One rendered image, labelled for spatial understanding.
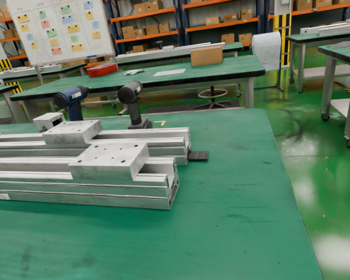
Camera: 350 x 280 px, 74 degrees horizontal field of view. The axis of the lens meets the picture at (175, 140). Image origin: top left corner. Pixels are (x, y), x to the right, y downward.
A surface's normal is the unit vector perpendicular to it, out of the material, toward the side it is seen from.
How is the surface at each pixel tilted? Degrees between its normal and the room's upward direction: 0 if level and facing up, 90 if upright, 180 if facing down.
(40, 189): 90
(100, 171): 90
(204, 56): 89
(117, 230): 0
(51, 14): 90
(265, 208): 0
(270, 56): 103
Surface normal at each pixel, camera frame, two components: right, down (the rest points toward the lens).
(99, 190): -0.24, 0.45
